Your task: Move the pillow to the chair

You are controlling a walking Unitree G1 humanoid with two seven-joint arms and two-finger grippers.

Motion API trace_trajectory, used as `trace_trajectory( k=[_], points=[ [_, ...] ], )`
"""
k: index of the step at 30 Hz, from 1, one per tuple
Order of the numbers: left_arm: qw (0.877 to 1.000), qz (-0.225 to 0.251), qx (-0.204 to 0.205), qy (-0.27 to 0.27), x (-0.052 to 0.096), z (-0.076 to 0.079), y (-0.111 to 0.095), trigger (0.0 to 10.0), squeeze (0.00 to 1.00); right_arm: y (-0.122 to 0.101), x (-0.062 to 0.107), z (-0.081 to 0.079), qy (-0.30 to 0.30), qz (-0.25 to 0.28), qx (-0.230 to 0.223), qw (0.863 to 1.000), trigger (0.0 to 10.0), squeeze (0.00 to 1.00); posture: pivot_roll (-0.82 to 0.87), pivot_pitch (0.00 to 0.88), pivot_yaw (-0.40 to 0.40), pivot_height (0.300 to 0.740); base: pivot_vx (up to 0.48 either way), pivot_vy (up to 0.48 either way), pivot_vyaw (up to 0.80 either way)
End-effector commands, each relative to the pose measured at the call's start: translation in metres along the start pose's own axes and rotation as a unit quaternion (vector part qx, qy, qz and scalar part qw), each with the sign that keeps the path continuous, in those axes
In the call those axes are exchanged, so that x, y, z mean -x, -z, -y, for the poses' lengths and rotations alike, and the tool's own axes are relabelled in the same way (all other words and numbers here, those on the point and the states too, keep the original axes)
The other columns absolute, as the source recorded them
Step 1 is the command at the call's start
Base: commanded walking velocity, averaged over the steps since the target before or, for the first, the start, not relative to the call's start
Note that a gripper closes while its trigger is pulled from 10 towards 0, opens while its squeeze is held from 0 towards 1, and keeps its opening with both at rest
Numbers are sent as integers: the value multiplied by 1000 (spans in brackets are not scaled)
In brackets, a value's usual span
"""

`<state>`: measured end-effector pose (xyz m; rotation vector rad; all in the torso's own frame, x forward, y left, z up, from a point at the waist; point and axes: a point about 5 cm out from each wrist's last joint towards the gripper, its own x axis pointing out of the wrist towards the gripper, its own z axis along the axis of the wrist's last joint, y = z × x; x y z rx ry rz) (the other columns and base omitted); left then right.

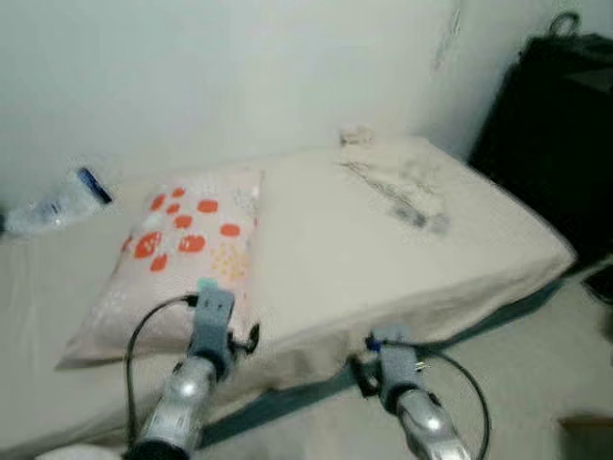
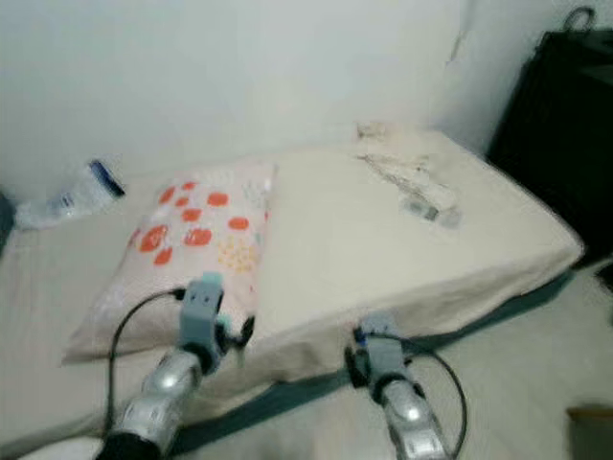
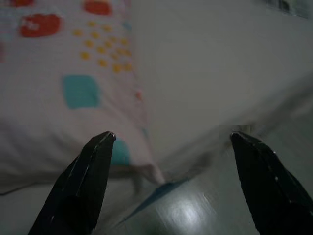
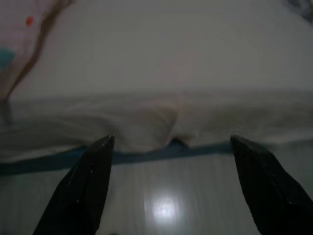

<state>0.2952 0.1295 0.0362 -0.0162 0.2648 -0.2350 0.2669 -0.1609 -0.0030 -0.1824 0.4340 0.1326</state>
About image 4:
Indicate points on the pink patterned pillow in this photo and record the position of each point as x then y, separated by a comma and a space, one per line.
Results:
19, 36

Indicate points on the white bed mattress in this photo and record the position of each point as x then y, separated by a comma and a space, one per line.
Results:
156, 73

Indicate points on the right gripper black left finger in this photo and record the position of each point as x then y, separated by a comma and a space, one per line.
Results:
83, 186

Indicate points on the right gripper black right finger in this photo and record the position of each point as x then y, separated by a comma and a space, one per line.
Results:
274, 191

